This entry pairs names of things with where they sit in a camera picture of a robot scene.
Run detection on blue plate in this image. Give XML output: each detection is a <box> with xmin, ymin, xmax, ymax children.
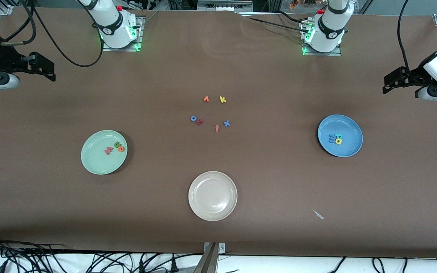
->
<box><xmin>318</xmin><ymin>115</ymin><xmax>363</xmax><ymax>157</ymax></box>

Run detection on green plate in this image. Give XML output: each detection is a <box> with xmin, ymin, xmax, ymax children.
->
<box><xmin>81</xmin><ymin>130</ymin><xmax>128</xmax><ymax>175</ymax></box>

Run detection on orange flowers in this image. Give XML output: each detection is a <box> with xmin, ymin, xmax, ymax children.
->
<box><xmin>289</xmin><ymin>0</ymin><xmax>318</xmax><ymax>10</ymax></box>

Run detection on brown table cover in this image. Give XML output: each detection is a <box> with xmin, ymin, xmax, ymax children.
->
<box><xmin>0</xmin><ymin>6</ymin><xmax>437</xmax><ymax>258</ymax></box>

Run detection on grey metal box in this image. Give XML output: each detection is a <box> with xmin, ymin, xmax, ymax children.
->
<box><xmin>197</xmin><ymin>0</ymin><xmax>253</xmax><ymax>12</ymax></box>

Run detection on beige plate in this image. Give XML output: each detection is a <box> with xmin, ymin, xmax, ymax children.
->
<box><xmin>188</xmin><ymin>171</ymin><xmax>238</xmax><ymax>221</ymax></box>

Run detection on grey metal bar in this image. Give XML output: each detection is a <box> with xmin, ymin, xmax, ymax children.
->
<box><xmin>193</xmin><ymin>243</ymin><xmax>219</xmax><ymax>273</ymax></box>

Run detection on black cable with gold plug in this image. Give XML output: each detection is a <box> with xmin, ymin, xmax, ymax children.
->
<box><xmin>0</xmin><ymin>0</ymin><xmax>37</xmax><ymax>47</ymax></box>

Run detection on black right arm loop cable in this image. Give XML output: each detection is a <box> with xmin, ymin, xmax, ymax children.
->
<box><xmin>31</xmin><ymin>0</ymin><xmax>104</xmax><ymax>68</ymax></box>

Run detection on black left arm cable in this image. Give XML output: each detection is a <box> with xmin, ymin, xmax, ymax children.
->
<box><xmin>397</xmin><ymin>0</ymin><xmax>410</xmax><ymax>72</ymax></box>

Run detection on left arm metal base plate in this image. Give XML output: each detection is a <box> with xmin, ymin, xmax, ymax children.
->
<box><xmin>301</xmin><ymin>21</ymin><xmax>342</xmax><ymax>56</ymax></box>

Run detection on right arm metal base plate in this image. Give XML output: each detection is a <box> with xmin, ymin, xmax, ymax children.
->
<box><xmin>102</xmin><ymin>16</ymin><xmax>144</xmax><ymax>52</ymax></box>

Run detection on short black base cable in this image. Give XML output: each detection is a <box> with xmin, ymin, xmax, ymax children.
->
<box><xmin>277</xmin><ymin>11</ymin><xmax>307</xmax><ymax>23</ymax></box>

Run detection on long black base cable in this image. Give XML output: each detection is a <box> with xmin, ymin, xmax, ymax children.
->
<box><xmin>246</xmin><ymin>17</ymin><xmax>306</xmax><ymax>33</ymax></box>

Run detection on silver table edge bracket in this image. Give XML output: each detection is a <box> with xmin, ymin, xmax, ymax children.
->
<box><xmin>204</xmin><ymin>243</ymin><xmax>226</xmax><ymax>254</ymax></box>

